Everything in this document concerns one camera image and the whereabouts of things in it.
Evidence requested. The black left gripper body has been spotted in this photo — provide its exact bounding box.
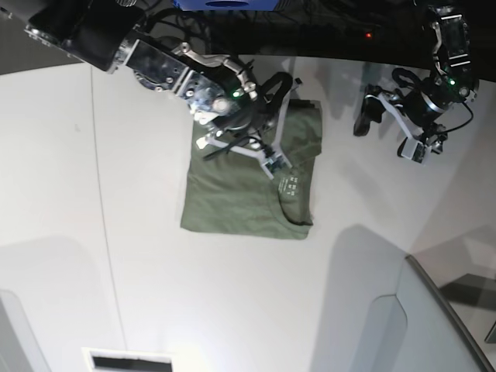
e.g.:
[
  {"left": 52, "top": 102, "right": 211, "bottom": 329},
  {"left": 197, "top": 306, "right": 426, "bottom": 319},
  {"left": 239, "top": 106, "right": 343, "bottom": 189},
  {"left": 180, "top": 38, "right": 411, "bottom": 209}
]
[{"left": 353, "top": 67, "right": 450, "bottom": 136}]

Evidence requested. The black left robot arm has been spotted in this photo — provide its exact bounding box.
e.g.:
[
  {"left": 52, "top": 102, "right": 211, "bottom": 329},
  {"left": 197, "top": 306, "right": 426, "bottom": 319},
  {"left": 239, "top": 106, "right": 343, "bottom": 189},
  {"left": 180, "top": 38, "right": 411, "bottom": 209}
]
[{"left": 353, "top": 1, "right": 479, "bottom": 142}]

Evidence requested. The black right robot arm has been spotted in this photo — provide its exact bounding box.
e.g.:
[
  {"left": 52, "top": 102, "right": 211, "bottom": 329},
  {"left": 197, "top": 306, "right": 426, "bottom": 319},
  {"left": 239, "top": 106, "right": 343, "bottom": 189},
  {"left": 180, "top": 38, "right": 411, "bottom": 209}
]
[{"left": 15, "top": 1, "right": 293, "bottom": 136}]

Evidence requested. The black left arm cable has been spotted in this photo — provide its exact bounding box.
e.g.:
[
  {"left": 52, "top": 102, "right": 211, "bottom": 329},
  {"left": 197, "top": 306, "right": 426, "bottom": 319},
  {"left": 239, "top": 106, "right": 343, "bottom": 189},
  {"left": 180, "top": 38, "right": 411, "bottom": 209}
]
[{"left": 437, "top": 102, "right": 476, "bottom": 135}]

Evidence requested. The green t-shirt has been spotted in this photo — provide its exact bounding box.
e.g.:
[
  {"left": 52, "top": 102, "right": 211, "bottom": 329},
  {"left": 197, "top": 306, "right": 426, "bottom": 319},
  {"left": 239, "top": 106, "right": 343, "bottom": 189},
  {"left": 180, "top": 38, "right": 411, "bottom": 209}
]
[{"left": 181, "top": 99, "right": 322, "bottom": 240}]

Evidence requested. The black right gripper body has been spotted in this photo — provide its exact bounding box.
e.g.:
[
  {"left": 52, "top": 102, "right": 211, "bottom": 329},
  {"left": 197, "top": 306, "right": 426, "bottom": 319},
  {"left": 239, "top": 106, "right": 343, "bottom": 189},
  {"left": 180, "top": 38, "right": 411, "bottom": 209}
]
[{"left": 208, "top": 71, "right": 293, "bottom": 136}]

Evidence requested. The blue box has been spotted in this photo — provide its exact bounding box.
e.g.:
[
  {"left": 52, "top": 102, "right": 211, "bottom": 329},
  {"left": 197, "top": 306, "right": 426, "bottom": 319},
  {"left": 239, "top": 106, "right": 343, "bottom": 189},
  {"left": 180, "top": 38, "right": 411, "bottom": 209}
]
[{"left": 172, "top": 0, "right": 292, "bottom": 12}]

